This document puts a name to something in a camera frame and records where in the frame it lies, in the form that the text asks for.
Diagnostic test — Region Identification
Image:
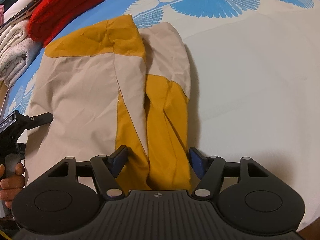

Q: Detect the beige and mustard jacket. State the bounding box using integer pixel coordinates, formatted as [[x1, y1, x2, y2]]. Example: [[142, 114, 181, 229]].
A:
[[25, 15, 193, 191]]

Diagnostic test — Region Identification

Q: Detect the left hand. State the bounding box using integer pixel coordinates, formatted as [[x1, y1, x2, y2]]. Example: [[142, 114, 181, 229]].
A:
[[0, 163, 25, 209]]

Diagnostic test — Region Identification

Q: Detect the wooden bed headboard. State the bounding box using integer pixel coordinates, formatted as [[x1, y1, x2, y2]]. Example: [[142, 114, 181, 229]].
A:
[[0, 81, 10, 120]]

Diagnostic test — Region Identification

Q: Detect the white folded blanket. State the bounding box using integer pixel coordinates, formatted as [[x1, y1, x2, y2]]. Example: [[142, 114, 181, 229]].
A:
[[1, 20, 42, 88]]

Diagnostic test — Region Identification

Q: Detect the blue patterned bed sheet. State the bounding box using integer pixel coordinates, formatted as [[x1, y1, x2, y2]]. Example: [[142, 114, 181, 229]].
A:
[[0, 0, 320, 231]]

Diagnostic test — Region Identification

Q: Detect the red folded blanket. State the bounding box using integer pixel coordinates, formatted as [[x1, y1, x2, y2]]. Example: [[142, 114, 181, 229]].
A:
[[27, 0, 104, 47]]

